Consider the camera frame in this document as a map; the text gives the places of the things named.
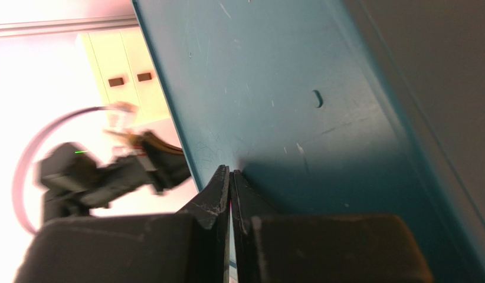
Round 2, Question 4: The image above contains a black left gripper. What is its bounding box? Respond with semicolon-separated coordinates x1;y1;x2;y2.
105;131;191;195

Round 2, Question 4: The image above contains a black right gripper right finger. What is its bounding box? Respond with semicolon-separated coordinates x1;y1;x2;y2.
230;170;280;282

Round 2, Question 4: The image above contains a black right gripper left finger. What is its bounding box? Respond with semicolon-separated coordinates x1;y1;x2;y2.
179;165;230;282

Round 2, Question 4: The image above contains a white three-drawer cabinet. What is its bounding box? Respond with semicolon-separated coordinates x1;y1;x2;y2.
76;27;171;125

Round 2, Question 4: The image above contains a teal drawer organizer box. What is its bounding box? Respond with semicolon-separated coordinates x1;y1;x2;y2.
133;1;485;282

